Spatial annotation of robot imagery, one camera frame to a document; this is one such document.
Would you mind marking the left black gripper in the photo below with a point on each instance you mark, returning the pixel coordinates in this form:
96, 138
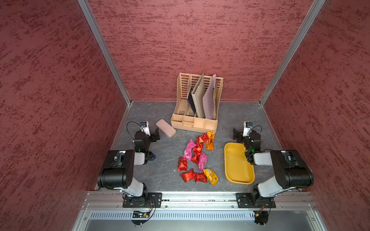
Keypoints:
154, 136

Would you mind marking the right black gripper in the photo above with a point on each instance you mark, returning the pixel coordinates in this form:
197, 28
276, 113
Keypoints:
238, 135

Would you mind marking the orange tea bag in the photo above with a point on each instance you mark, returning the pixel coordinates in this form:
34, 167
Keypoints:
210, 141

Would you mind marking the red tea bag top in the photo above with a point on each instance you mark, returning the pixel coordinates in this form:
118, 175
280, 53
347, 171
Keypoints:
203, 138

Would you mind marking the red tea bag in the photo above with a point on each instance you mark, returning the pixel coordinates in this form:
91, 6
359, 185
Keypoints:
182, 164
200, 177
198, 148
203, 138
188, 176
195, 157

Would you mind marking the pink tea bag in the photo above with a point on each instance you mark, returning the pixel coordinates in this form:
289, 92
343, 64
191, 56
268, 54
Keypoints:
188, 151
202, 161

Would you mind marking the yellow tea bag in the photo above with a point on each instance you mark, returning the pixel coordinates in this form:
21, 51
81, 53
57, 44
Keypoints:
211, 176

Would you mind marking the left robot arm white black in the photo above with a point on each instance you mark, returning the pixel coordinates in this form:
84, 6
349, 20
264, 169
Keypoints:
117, 172

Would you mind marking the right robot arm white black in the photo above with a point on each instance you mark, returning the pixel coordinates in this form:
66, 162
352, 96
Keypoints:
290, 170

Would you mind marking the yellow plastic storage box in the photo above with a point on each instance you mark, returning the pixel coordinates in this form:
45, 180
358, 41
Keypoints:
237, 168

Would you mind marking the pink glasses case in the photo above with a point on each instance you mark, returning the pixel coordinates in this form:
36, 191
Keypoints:
166, 128

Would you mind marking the beige plastic file organizer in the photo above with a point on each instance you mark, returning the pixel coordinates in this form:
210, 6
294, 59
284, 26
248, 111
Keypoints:
182, 118

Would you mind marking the mauve folder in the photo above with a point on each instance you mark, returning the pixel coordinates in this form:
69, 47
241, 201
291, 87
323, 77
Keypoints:
208, 99

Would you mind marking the black notebook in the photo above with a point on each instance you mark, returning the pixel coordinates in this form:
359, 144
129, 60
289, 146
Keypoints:
191, 102

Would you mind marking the tan cardboard folder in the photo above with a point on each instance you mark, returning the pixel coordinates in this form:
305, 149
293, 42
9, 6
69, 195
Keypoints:
198, 93

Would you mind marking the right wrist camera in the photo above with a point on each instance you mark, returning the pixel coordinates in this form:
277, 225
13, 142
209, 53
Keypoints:
247, 127

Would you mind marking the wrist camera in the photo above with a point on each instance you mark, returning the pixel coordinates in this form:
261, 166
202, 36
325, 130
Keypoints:
247, 127
145, 127

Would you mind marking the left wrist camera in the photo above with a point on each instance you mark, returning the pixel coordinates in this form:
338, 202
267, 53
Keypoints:
145, 127

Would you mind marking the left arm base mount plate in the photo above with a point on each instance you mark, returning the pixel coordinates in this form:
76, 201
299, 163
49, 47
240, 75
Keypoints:
149, 200

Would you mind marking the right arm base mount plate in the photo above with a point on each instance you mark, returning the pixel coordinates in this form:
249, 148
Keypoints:
252, 200

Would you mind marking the aluminium front rail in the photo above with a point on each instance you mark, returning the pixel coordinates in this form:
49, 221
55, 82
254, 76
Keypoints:
292, 201

